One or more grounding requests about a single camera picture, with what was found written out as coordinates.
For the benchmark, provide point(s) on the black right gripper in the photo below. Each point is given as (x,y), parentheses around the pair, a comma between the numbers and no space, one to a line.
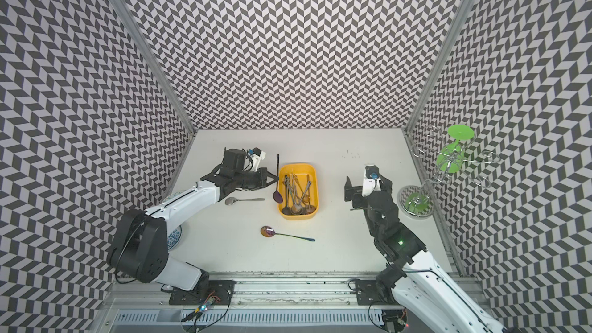
(354,193)

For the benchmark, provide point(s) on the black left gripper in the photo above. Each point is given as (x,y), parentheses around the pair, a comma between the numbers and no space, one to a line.
(264,173)

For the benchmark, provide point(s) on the dark purple spoon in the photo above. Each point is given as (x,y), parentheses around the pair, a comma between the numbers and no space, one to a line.
(277,196)

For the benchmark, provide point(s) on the yellow plastic storage box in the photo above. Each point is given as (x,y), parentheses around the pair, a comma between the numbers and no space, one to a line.
(302,170)

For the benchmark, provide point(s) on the black handled spoon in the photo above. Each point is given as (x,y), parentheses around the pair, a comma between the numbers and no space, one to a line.
(286,209)

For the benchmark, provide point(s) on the silver long handled spoon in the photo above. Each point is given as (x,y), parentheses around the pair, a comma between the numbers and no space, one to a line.
(295,206)

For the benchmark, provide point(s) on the rose gold long spoon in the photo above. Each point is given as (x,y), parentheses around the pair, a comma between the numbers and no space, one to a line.
(310,204)

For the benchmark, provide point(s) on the copper bowl spoon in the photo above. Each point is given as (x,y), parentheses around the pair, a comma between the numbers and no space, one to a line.
(233,200)

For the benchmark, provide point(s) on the blue handled spoon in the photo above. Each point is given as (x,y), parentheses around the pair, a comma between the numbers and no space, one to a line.
(267,231)

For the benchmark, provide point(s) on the plain silver spoon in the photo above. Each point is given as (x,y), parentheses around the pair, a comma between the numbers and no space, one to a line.
(301,201)

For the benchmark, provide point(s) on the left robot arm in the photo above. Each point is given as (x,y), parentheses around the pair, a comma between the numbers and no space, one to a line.
(139,248)

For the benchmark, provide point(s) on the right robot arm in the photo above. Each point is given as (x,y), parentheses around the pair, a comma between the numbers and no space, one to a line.
(412,277)

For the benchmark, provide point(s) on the blue patterned bowl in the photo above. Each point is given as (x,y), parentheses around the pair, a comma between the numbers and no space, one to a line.
(174,237)

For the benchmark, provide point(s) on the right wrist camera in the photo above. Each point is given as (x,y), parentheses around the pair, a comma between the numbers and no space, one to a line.
(371,181)

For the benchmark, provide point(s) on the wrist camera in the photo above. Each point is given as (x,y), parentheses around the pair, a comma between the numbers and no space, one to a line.
(255,157)
(371,181)

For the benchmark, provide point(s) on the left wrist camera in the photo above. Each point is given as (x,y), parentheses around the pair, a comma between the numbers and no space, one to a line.
(255,157)

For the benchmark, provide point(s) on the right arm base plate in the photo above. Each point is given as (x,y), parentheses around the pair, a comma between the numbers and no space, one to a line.
(368,293)

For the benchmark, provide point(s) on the aluminium front rail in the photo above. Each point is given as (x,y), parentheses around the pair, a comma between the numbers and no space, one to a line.
(279,290)

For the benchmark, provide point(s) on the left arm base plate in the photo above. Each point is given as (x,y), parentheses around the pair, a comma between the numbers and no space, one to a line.
(222,289)

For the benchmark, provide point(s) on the aluminium corner post right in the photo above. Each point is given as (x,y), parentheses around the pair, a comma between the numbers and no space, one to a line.
(448,44)

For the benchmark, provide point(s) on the aluminium corner post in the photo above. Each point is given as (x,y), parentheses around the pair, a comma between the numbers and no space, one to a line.
(131,26)
(448,44)

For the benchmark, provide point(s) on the aluminium corner post left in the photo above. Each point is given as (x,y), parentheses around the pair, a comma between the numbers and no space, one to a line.
(131,26)

